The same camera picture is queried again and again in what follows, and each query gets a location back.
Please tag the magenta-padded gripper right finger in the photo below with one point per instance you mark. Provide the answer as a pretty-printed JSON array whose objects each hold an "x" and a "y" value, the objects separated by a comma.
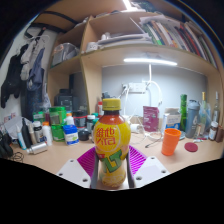
[{"x": 148, "y": 170}]

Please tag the silver metal can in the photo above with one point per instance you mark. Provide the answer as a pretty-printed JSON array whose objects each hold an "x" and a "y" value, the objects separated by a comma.
[{"x": 37, "y": 148}]

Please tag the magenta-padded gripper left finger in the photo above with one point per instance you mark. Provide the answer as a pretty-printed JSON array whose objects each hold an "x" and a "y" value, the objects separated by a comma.
[{"x": 75, "y": 171}]

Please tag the black box device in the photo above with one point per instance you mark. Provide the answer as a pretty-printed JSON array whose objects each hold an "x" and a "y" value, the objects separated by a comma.
[{"x": 66, "y": 100}]

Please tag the white and blue carton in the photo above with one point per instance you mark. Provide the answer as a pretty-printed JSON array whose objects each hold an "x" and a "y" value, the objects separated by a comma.
[{"x": 171, "y": 120}]

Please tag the red and white canister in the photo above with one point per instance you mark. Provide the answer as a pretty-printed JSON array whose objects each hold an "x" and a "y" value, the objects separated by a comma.
[{"x": 100, "y": 109}]

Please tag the white power strip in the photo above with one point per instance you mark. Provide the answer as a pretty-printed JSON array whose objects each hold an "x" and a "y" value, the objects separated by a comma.
[{"x": 135, "y": 87}]

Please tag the white desk lamp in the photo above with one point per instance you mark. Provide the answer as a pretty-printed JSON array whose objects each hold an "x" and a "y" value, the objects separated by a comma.
[{"x": 150, "y": 61}]

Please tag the orange plastic cup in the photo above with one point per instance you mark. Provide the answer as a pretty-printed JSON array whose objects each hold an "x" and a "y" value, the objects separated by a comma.
[{"x": 170, "y": 143}]

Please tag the green plastic container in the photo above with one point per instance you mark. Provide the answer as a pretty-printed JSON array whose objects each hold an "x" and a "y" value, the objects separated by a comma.
[{"x": 57, "y": 115}]

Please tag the green glass bottle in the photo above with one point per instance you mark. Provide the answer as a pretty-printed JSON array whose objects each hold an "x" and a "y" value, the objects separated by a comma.
[{"x": 183, "y": 111}]

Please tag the white-lidded brown jar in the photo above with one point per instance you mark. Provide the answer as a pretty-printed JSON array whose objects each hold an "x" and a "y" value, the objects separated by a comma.
[{"x": 213, "y": 130}]

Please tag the white-capped clear glass bottle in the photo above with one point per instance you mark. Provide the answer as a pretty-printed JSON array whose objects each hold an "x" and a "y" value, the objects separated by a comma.
[{"x": 216, "y": 110}]

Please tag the flat round red coaster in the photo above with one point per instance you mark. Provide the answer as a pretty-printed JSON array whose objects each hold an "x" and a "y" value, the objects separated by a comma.
[{"x": 191, "y": 147}]

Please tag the blue-lidded white jar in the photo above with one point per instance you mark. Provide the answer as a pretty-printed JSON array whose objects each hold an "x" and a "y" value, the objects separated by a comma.
[{"x": 71, "y": 135}]

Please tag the brown mug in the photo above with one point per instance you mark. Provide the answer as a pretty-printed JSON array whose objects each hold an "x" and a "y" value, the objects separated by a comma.
[{"x": 220, "y": 134}]

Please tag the yellow drink bottle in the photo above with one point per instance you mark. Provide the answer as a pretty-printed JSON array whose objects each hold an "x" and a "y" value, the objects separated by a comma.
[{"x": 111, "y": 143}]

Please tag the gold-capped clear glass bottle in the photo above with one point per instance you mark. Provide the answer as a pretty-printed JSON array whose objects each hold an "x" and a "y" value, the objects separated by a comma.
[{"x": 203, "y": 115}]

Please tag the ceiling light strip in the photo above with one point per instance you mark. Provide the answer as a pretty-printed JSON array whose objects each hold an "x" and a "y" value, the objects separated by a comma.
[{"x": 127, "y": 4}]

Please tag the black hanging jacket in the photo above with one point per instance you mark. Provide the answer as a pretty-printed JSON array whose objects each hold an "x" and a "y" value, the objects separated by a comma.
[{"x": 11, "y": 78}]

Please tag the blue hanging garment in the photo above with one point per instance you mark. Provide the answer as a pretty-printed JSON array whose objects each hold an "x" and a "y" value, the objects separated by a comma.
[{"x": 36, "y": 71}]

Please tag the magenta snack pouch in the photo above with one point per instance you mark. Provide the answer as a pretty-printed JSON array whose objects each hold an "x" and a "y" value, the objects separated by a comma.
[{"x": 150, "y": 118}]

